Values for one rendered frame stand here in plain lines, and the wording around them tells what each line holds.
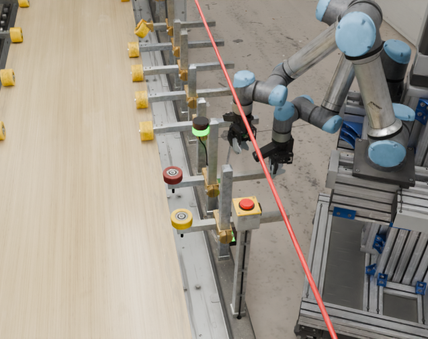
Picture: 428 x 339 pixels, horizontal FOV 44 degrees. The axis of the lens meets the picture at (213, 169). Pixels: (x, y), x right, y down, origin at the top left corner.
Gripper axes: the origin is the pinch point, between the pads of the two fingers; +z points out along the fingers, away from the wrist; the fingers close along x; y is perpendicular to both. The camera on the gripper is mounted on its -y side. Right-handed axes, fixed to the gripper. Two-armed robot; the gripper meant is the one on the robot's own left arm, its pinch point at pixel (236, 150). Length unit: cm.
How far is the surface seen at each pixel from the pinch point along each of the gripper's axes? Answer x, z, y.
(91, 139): -44, 8, -47
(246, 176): 3.8, 13.7, 2.2
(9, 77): -63, 1, -105
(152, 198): -37.8, 8.6, -0.2
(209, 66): 28, 3, -69
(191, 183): -17.9, 13.8, -5.8
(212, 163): -11.9, 0.9, 1.1
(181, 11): 98, 49, -231
